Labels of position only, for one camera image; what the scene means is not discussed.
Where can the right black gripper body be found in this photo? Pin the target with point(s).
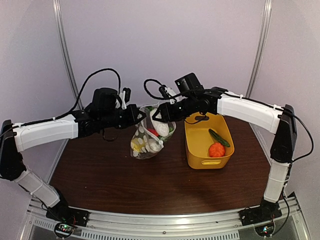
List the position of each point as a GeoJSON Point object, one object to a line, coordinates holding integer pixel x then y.
{"type": "Point", "coordinates": [189, 107]}

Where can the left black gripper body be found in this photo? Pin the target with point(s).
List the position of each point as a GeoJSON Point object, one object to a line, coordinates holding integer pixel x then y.
{"type": "Point", "coordinates": [109, 118]}

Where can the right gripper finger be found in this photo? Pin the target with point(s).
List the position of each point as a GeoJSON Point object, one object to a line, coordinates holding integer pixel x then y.
{"type": "Point", "coordinates": [155, 114]}
{"type": "Point", "coordinates": [162, 120]}

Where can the orange toy carrot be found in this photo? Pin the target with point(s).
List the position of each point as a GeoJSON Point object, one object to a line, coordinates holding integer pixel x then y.
{"type": "Point", "coordinates": [163, 138]}

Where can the dotted clear zip bag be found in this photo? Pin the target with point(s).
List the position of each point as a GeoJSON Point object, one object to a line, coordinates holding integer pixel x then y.
{"type": "Point", "coordinates": [143, 135]}

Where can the white toy radish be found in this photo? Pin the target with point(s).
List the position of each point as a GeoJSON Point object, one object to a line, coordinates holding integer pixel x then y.
{"type": "Point", "coordinates": [155, 146]}

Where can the yellow toy squash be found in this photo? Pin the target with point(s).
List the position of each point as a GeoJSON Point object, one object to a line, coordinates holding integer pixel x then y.
{"type": "Point", "coordinates": [135, 145]}

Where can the yellow plastic basket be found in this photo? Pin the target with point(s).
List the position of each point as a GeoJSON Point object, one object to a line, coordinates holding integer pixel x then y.
{"type": "Point", "coordinates": [198, 140]}

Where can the dark green toy cucumber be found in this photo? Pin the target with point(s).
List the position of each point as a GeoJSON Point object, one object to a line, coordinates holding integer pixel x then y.
{"type": "Point", "coordinates": [218, 138]}

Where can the orange toy pumpkin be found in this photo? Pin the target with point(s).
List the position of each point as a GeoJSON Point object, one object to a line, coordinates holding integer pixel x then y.
{"type": "Point", "coordinates": [216, 150]}

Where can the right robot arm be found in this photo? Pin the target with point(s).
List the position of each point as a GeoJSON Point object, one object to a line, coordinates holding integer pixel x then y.
{"type": "Point", "coordinates": [194, 98]}

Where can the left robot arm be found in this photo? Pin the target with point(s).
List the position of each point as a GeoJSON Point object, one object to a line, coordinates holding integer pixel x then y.
{"type": "Point", "coordinates": [108, 109]}

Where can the left circuit board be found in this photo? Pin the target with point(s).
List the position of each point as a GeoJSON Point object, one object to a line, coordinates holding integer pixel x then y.
{"type": "Point", "coordinates": [63, 230]}

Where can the circuit board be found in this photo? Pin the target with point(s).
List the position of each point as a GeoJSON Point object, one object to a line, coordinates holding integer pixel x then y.
{"type": "Point", "coordinates": [63, 230]}
{"type": "Point", "coordinates": [264, 230]}

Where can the right circuit board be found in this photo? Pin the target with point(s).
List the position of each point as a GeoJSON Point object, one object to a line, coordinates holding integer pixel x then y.
{"type": "Point", "coordinates": [264, 230]}

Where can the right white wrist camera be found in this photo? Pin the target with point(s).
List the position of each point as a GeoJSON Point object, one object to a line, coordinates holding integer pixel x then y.
{"type": "Point", "coordinates": [167, 92]}

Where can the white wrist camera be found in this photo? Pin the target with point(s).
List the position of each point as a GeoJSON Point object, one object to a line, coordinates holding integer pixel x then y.
{"type": "Point", "coordinates": [167, 92]}
{"type": "Point", "coordinates": [123, 98]}

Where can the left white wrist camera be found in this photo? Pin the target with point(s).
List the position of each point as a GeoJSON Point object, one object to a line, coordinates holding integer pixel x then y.
{"type": "Point", "coordinates": [123, 98]}

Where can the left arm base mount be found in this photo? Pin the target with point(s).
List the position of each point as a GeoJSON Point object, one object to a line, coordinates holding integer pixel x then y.
{"type": "Point", "coordinates": [68, 215]}

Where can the left aluminium frame post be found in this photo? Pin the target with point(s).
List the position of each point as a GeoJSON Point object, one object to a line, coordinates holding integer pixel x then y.
{"type": "Point", "coordinates": [64, 47]}

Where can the aluminium frame post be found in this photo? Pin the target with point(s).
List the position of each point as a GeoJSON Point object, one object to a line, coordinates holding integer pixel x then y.
{"type": "Point", "coordinates": [263, 35]}
{"type": "Point", "coordinates": [64, 47]}

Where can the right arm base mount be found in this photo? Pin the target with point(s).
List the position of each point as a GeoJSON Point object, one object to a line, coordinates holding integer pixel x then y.
{"type": "Point", "coordinates": [258, 214]}

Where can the right aluminium frame post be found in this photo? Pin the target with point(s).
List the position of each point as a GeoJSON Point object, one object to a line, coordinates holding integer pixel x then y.
{"type": "Point", "coordinates": [263, 35]}

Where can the front aluminium rail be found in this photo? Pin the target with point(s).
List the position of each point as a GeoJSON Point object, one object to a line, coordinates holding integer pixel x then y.
{"type": "Point", "coordinates": [221, 225]}

